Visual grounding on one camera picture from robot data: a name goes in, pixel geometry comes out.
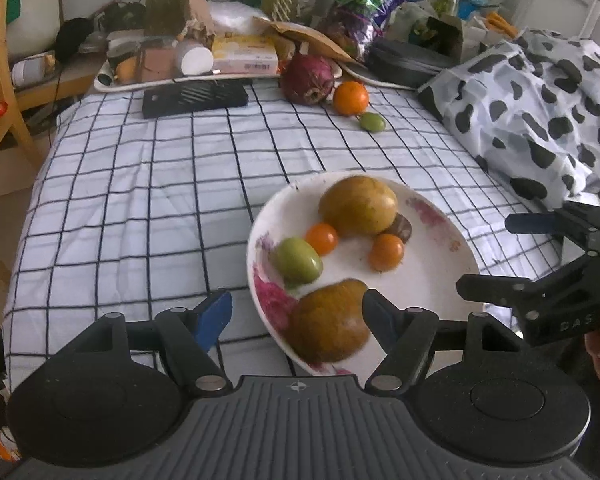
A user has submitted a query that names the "white checkered bedsheet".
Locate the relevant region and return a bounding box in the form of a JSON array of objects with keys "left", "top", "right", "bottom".
[{"left": 2, "top": 77, "right": 563, "bottom": 396}]

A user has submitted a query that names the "small orange kumquat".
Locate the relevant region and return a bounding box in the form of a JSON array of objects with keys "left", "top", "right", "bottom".
[{"left": 369, "top": 233, "right": 405, "bottom": 271}]

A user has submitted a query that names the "white lying bottle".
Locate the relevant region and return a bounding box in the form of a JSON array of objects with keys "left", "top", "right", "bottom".
[{"left": 11, "top": 55, "right": 56, "bottom": 87}]

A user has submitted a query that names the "round yellow mango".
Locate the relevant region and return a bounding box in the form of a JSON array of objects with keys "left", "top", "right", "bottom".
[{"left": 318, "top": 175, "right": 398, "bottom": 238}]

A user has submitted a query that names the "green jujube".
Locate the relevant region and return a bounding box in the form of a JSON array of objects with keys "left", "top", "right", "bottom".
[
  {"left": 272, "top": 236, "right": 324, "bottom": 282},
  {"left": 358, "top": 112, "right": 386, "bottom": 133}
]

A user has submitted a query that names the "white cylindrical jar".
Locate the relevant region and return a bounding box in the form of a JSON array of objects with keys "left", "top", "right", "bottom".
[{"left": 174, "top": 40, "right": 215, "bottom": 77}]

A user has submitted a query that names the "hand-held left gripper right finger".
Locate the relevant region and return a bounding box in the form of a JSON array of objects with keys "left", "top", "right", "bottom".
[{"left": 361, "top": 287, "right": 523, "bottom": 395}]

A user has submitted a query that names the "brown paper envelope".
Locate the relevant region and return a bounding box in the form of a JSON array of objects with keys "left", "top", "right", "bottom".
[{"left": 254, "top": 16, "right": 356, "bottom": 63}]

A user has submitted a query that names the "brown potato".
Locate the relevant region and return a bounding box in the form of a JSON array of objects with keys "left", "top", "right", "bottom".
[{"left": 286, "top": 279, "right": 372, "bottom": 365}]

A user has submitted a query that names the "brown cardboard block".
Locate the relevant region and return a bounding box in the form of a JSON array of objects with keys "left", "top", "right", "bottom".
[{"left": 137, "top": 47, "right": 178, "bottom": 81}]

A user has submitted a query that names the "wooden chair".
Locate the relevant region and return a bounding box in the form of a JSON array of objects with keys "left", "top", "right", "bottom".
[{"left": 0, "top": 0, "right": 46, "bottom": 206}]

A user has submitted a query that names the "white plastic bag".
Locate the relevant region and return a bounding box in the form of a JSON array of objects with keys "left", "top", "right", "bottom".
[{"left": 210, "top": 0, "right": 271, "bottom": 36}]

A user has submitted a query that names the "dark brown round fruit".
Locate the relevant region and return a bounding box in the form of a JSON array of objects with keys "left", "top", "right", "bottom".
[{"left": 382, "top": 213, "right": 413, "bottom": 243}]

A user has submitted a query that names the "white floral plate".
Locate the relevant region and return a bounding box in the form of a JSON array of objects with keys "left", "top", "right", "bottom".
[{"left": 246, "top": 170, "right": 482, "bottom": 377}]

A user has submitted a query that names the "yellow cardboard box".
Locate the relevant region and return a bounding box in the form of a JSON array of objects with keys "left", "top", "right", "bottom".
[{"left": 211, "top": 35, "right": 281, "bottom": 75}]

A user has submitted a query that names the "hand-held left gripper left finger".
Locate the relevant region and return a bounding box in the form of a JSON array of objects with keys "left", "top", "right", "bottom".
[{"left": 62, "top": 289, "right": 233, "bottom": 393}]

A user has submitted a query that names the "black ribbed rectangular box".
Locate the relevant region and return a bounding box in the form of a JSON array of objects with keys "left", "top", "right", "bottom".
[{"left": 142, "top": 80, "right": 249, "bottom": 120}]

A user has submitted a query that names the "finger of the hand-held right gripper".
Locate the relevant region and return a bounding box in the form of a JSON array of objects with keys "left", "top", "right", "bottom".
[
  {"left": 456, "top": 252, "right": 600, "bottom": 318},
  {"left": 505, "top": 201, "right": 600, "bottom": 256}
]

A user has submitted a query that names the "red onion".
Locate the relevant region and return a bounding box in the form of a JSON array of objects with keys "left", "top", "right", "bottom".
[{"left": 280, "top": 54, "right": 336, "bottom": 107}]

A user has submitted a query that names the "small orange tomato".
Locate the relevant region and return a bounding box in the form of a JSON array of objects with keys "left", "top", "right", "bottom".
[{"left": 305, "top": 222, "right": 340, "bottom": 256}]

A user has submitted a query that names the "white tray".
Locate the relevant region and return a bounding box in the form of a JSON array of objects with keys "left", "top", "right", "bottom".
[
  {"left": 337, "top": 57, "right": 421, "bottom": 91},
  {"left": 94, "top": 57, "right": 343, "bottom": 93}
]

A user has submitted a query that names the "purple snack bag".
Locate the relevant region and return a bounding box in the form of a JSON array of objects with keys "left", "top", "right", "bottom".
[{"left": 325, "top": 0, "right": 407, "bottom": 58}]

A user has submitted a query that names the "torn brown paper bag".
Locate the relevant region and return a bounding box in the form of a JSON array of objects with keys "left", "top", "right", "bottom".
[{"left": 172, "top": 0, "right": 216, "bottom": 43}]

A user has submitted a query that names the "orange packet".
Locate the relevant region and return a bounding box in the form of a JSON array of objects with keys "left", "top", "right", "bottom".
[{"left": 485, "top": 12, "right": 517, "bottom": 36}]

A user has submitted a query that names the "cow print blanket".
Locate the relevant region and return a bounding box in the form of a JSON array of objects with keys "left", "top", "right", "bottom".
[{"left": 417, "top": 27, "right": 600, "bottom": 211}]

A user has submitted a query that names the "white framed panel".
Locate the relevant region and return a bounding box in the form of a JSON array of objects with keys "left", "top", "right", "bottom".
[{"left": 5, "top": 0, "right": 63, "bottom": 58}]

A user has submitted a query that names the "black round object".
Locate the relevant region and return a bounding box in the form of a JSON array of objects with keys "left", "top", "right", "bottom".
[{"left": 55, "top": 17, "right": 96, "bottom": 63}]

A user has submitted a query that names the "blue plastic bag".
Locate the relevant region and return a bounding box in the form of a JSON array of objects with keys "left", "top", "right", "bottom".
[{"left": 457, "top": 0, "right": 491, "bottom": 18}]

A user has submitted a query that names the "black zip case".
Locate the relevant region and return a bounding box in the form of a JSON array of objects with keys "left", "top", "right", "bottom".
[{"left": 367, "top": 40, "right": 456, "bottom": 88}]

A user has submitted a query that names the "large orange tomato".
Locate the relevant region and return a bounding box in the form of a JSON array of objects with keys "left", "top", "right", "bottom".
[{"left": 333, "top": 81, "right": 370, "bottom": 116}]

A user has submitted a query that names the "small dark box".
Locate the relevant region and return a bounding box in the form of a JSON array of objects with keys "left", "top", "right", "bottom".
[{"left": 425, "top": 15, "right": 463, "bottom": 56}]

